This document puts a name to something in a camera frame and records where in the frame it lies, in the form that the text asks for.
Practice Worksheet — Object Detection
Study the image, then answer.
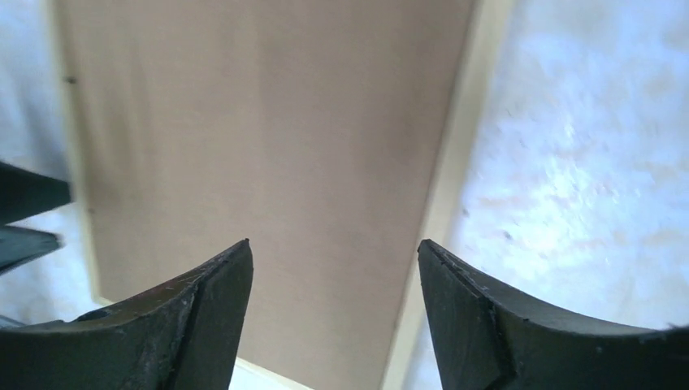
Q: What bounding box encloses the light wooden picture frame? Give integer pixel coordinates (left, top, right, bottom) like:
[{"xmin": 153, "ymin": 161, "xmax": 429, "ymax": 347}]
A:
[{"xmin": 45, "ymin": 0, "xmax": 518, "ymax": 390}]

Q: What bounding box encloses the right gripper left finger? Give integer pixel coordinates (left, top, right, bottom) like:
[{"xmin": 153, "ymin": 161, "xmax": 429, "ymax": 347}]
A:
[{"xmin": 1, "ymin": 240, "xmax": 254, "ymax": 389}]

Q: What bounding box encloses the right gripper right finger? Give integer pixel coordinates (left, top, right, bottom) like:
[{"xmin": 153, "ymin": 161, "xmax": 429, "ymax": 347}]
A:
[{"xmin": 418, "ymin": 240, "xmax": 688, "ymax": 389}]

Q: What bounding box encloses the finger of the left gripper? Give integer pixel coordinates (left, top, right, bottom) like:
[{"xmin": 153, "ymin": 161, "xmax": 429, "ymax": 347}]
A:
[
  {"xmin": 1, "ymin": 226, "xmax": 62, "ymax": 275},
  {"xmin": 1, "ymin": 162, "xmax": 72, "ymax": 224}
]

